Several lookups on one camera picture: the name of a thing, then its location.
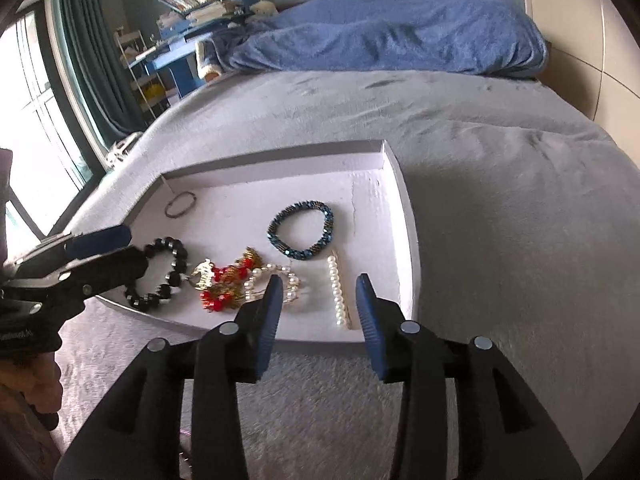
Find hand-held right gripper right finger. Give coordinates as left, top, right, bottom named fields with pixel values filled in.
left=355, top=273, right=583, bottom=480

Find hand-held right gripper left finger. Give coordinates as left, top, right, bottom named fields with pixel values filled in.
left=52, top=274, right=285, bottom=480

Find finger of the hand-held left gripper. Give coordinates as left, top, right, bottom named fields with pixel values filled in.
left=10, top=245, right=150, bottom=327
left=5, top=224, right=133, bottom=272

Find pearl bracelet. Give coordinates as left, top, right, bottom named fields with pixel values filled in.
left=245, top=264, right=302, bottom=306

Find black bead bracelet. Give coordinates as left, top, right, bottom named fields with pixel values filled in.
left=127, top=236, right=190, bottom=311

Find pearl hair clip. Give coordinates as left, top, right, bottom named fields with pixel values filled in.
left=326, top=250, right=353, bottom=331

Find red beaded gold earrings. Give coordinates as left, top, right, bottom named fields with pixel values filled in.
left=200, top=247, right=261, bottom=313

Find thin dark hair tie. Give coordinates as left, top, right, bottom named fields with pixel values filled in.
left=165, top=191, right=197, bottom=219

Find gold ornament charm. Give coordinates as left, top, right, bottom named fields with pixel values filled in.
left=189, top=258, right=217, bottom=291

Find grey shallow cardboard box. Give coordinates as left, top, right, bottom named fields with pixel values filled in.
left=94, top=139, right=422, bottom=345

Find blue bead bracelet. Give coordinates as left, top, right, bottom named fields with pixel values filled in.
left=267, top=200, right=335, bottom=261

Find person's left hand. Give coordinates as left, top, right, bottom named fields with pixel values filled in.
left=0, top=350, right=62, bottom=428

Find window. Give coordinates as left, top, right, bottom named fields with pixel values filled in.
left=0, top=2, right=108, bottom=241

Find white shelf rack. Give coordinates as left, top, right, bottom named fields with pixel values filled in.
left=114, top=27, right=166, bottom=113

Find grey plush bed cover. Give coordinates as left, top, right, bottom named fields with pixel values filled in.
left=50, top=67, right=640, bottom=480

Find teal curtain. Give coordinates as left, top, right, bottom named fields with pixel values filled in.
left=50, top=0, right=146, bottom=146

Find blue desk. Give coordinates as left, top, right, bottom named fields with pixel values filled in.
left=129, top=25, right=241, bottom=101

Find white fleece lined cloth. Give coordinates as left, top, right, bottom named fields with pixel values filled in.
left=195, top=39, right=223, bottom=81

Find stack of papers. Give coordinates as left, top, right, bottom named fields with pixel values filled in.
left=156, top=2, right=236, bottom=36

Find blue blanket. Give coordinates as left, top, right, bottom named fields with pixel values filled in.
left=212, top=0, right=549, bottom=81

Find beige wardrobe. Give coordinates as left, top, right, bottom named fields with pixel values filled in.
left=520, top=0, right=640, bottom=146

